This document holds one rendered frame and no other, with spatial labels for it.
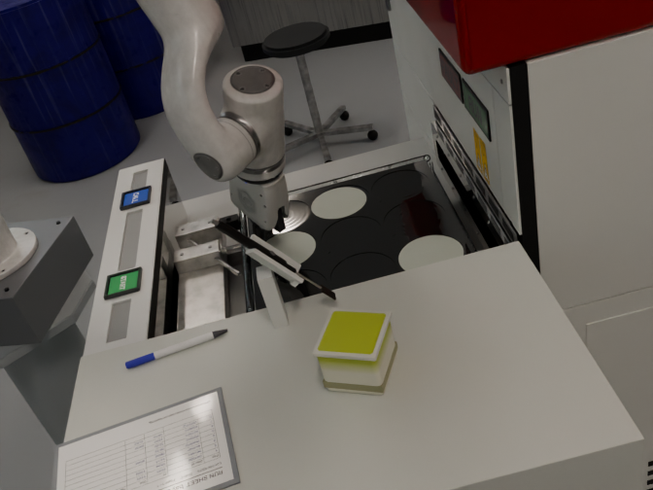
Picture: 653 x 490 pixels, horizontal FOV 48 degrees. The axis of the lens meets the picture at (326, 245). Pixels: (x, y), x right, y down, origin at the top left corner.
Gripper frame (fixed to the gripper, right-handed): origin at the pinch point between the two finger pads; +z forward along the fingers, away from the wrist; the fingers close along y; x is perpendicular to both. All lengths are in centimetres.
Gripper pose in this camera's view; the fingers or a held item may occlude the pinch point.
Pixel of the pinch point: (262, 229)
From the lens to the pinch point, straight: 124.8
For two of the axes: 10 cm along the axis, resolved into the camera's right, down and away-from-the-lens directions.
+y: 7.0, 5.6, -4.4
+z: -0.2, 6.3, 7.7
